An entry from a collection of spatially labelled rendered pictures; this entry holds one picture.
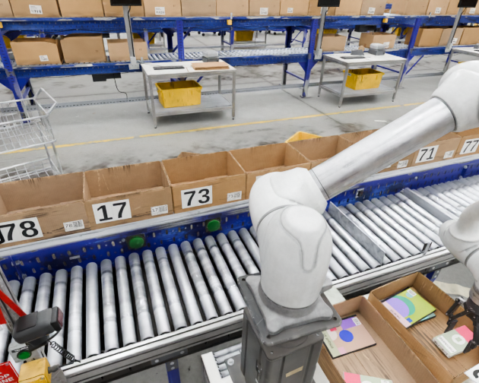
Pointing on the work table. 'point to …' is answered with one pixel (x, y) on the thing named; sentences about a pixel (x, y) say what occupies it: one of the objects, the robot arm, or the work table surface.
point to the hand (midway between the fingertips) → (459, 337)
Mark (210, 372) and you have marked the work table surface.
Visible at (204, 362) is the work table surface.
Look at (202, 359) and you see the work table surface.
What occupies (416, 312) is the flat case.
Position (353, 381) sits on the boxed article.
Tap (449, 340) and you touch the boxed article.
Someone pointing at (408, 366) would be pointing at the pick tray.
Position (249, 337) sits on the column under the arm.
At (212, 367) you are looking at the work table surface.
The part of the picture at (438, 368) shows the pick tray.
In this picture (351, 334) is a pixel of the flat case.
